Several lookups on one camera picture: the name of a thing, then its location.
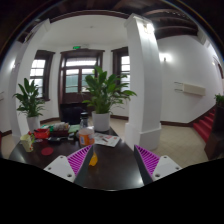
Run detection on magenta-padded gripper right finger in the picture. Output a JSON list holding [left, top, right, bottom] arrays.
[[133, 143, 183, 186]]

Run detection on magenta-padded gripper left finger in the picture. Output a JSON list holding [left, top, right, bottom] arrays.
[[43, 144, 96, 188]]

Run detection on orange-labelled clear drink bottle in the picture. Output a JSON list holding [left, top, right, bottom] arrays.
[[78, 111, 99, 167]]

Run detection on black rounded device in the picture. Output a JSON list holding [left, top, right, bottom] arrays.
[[67, 131, 80, 141]]

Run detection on black remote control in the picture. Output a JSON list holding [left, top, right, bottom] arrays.
[[48, 136, 63, 145]]

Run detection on green cloth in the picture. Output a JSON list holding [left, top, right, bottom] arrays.
[[68, 124, 81, 134]]

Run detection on printed paper sheet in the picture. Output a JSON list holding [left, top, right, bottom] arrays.
[[94, 132, 121, 148]]

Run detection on dark basket of packets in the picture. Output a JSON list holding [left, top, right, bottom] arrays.
[[49, 122, 71, 138]]

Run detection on red box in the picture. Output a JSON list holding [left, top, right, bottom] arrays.
[[33, 128, 51, 140]]

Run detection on pale yellow printed cup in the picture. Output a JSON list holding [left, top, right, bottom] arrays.
[[19, 133, 36, 154]]

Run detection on red-carpeted stairs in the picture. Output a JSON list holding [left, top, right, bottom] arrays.
[[192, 106, 218, 144]]

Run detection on potted plant in white pot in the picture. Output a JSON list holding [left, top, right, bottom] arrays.
[[82, 64, 138, 133], [12, 77, 46, 133]]

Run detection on dark wooden glazed door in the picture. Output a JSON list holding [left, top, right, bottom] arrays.
[[58, 48, 106, 105]]

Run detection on small green plant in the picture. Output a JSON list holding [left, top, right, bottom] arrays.
[[214, 93, 224, 108]]

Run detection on dark-framed window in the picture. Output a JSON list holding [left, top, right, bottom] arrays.
[[111, 46, 131, 92], [29, 49, 56, 102]]

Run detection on dark wooden stair post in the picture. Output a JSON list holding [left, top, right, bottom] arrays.
[[203, 103, 224, 160]]

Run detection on white wall heater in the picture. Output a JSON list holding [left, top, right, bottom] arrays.
[[173, 81, 207, 97]]

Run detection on glowing wall lamp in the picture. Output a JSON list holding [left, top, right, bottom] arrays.
[[159, 51, 173, 64]]

